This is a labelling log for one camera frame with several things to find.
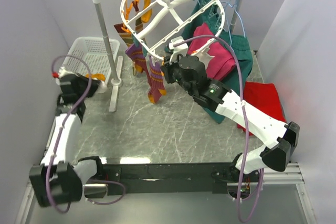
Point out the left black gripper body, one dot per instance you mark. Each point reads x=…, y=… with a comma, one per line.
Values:
x=84, y=83

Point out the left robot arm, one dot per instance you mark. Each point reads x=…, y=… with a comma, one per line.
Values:
x=56, y=181

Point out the green garment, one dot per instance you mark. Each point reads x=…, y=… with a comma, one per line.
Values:
x=231, y=71

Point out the purple orange striped sock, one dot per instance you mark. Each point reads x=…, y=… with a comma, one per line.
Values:
x=136, y=55

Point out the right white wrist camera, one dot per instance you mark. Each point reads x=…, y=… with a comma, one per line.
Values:
x=177, y=47

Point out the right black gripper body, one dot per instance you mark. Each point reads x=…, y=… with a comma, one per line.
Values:
x=172, y=75

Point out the maroon orange striped sock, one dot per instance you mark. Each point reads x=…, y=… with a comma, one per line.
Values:
x=124, y=34

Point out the orange sock in basket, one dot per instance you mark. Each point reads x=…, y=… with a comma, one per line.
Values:
x=96, y=77

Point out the white plastic basket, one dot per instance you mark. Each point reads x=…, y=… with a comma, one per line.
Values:
x=92, y=51

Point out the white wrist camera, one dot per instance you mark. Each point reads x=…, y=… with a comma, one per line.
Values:
x=177, y=47
x=61, y=73

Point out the white round clip hanger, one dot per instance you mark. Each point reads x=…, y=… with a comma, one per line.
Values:
x=168, y=15

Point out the light blue wire hanger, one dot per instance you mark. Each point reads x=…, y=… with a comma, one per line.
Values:
x=235, y=5

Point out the red folded cloth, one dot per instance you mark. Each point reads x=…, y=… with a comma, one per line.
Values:
x=264, y=96

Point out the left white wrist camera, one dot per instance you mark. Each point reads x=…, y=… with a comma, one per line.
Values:
x=61, y=73

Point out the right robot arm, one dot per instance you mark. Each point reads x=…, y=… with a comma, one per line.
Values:
x=279, y=138

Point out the white sock black stripes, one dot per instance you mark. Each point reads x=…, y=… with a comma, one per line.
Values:
x=102, y=87

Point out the black base bar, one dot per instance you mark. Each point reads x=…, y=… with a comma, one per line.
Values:
x=144, y=178

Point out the pink garment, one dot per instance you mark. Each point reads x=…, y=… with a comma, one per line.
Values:
x=222, y=63

